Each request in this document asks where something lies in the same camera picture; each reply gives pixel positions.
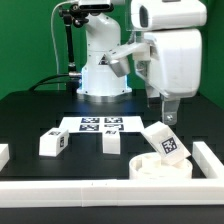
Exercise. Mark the white left fence bar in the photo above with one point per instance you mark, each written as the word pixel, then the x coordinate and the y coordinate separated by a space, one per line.
pixel 4 155

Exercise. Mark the white front fence bar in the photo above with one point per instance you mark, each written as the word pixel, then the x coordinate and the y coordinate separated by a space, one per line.
pixel 93 193

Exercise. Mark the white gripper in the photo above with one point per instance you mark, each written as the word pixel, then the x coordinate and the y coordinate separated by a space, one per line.
pixel 173 67

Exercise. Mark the white camera on mount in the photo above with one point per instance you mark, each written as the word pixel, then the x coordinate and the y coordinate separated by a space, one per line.
pixel 95 5

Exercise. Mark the white marker sheet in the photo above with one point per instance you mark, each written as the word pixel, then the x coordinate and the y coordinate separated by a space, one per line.
pixel 98 124

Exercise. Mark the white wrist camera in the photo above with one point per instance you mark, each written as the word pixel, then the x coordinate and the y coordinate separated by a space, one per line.
pixel 149 15

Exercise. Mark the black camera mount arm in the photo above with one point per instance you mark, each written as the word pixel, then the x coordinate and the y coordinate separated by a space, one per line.
pixel 72 17

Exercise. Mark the white round stool seat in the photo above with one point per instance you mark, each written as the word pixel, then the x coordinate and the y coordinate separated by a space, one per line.
pixel 149 166

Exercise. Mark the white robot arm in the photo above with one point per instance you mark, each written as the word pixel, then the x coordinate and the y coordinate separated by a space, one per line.
pixel 105 73

